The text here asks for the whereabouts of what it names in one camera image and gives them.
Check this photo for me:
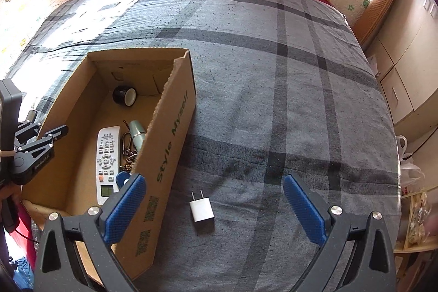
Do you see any black tape roll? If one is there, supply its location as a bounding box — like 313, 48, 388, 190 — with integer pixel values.
113, 85, 137, 107

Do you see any red cloth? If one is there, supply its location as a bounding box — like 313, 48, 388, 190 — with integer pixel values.
7, 203, 39, 265

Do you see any wooden shelf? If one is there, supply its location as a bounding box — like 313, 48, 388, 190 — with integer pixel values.
393, 189, 438, 279

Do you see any person's left hand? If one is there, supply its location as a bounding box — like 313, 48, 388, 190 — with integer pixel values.
0, 184, 19, 234

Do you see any key bunch with blue fob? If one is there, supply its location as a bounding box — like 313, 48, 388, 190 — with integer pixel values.
116, 128, 141, 188

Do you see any blue cloth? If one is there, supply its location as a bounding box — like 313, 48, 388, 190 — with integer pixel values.
14, 256, 36, 289

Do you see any teal lotion bottle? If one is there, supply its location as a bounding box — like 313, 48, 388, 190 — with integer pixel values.
129, 120, 146, 152

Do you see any white plug charger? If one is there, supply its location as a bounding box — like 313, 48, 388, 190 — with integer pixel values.
189, 189, 216, 225

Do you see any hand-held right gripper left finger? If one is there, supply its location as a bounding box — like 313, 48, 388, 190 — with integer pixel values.
34, 172, 148, 292

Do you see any white remote control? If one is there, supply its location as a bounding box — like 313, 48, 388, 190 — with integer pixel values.
96, 126, 121, 205

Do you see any brown cardboard box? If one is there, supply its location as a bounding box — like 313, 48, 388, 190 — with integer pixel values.
21, 47, 197, 282

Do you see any grey plaid blanket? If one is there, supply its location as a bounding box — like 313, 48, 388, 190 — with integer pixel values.
7, 0, 402, 292

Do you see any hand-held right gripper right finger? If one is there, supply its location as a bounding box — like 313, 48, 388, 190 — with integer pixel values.
282, 173, 397, 292

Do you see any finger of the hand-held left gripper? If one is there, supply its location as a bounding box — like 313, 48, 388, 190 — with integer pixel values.
15, 119, 42, 143
16, 124, 69, 156

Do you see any beige wardrobe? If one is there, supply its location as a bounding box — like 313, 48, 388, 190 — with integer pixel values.
366, 0, 438, 125

